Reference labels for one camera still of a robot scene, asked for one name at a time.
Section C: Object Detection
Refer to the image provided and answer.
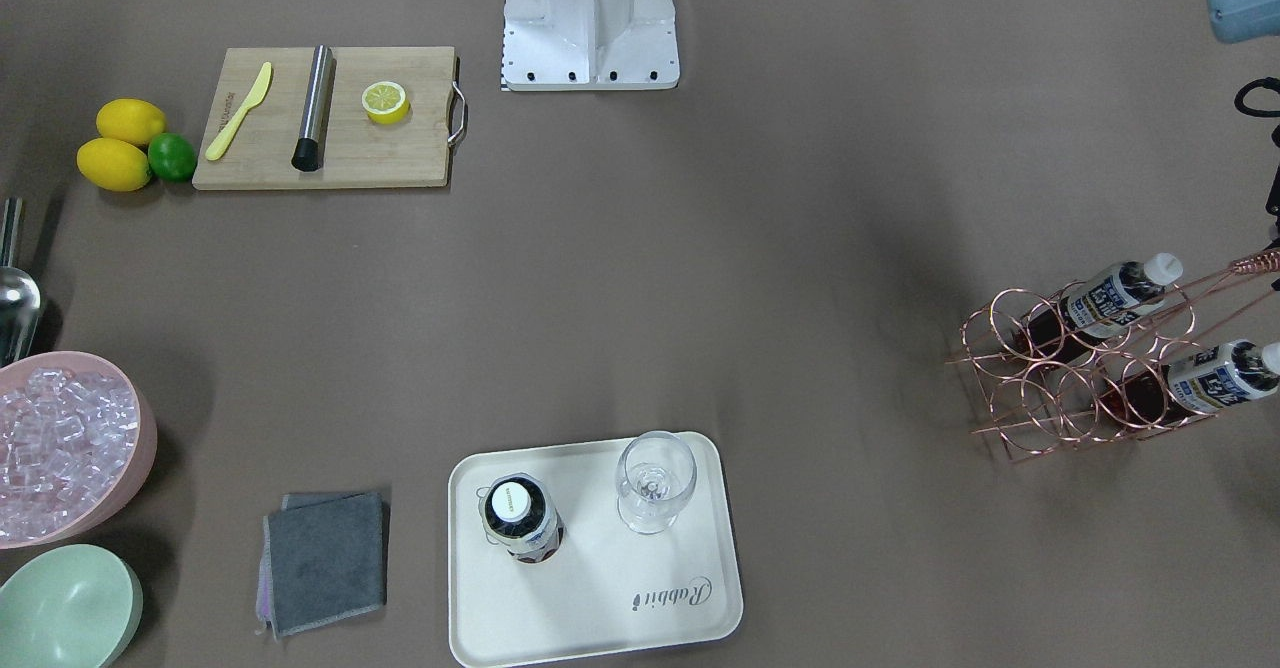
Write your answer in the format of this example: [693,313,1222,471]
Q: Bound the tea bottle white cap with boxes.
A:
[479,473,564,564]

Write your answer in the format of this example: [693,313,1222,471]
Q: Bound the grey folded cloth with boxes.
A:
[255,491,388,640]

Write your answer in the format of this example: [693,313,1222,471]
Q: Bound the pink bowl with ice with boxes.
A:
[1,352,157,550]

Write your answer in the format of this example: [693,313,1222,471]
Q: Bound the yellow lemon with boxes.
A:
[76,138,154,191]
[95,97,168,148]

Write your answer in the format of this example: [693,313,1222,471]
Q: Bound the yellow plastic knife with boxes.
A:
[204,61,274,163]

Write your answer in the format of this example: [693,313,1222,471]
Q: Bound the green bowl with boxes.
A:
[1,544,145,667]

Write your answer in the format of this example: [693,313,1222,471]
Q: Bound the half lemon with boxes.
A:
[360,81,411,125]

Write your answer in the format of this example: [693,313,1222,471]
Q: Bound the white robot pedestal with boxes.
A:
[500,0,681,91]

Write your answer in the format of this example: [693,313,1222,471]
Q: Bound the green lime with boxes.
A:
[147,132,198,182]

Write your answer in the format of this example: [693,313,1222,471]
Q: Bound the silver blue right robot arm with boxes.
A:
[1206,0,1279,250]

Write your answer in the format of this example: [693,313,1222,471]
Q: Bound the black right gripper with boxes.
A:
[1266,125,1280,250]

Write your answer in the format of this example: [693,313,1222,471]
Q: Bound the cream rectangular tray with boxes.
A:
[448,431,744,667]

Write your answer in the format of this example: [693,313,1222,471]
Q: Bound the copper wire bottle basket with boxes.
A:
[948,248,1277,459]

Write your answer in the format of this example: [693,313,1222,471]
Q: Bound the clear wine glass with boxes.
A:
[614,430,699,535]

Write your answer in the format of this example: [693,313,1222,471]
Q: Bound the wooden cutting board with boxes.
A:
[192,45,463,191]

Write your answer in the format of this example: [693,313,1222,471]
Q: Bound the metal ice scoop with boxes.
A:
[1,197,44,367]

